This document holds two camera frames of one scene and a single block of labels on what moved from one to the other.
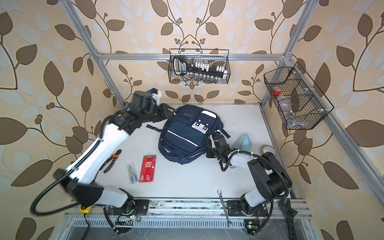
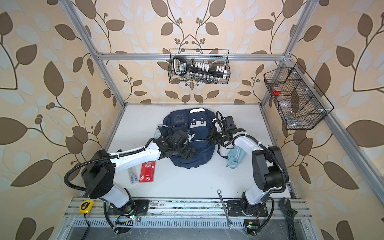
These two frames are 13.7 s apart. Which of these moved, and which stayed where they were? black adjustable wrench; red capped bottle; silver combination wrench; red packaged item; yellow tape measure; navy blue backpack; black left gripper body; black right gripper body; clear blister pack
Moved: black left gripper body; navy blue backpack; black right gripper body
Stayed: yellow tape measure; silver combination wrench; red capped bottle; clear blister pack; black adjustable wrench; red packaged item
